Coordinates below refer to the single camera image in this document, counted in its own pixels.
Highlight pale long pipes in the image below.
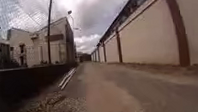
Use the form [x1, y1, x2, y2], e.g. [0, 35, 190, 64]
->
[56, 67, 79, 91]

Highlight grey asphalt road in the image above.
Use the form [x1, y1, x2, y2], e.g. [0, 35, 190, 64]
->
[7, 53, 198, 112]

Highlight beige multi-storey building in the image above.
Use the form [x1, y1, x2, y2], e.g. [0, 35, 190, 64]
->
[5, 16, 77, 69]

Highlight street lamp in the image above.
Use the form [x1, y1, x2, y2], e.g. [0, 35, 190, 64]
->
[66, 9, 82, 32]

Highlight tall dark pole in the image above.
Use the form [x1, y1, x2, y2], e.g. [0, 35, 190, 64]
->
[43, 0, 59, 66]

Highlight gravel strip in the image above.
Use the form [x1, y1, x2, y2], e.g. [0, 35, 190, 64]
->
[4, 89, 92, 112]

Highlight long beige perimeter wall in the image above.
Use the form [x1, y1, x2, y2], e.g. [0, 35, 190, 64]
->
[86, 0, 198, 75]

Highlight dark low wall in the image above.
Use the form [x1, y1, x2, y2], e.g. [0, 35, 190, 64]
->
[0, 62, 80, 112]

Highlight wire mesh fence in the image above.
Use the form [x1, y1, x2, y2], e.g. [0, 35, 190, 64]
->
[0, 0, 61, 71]

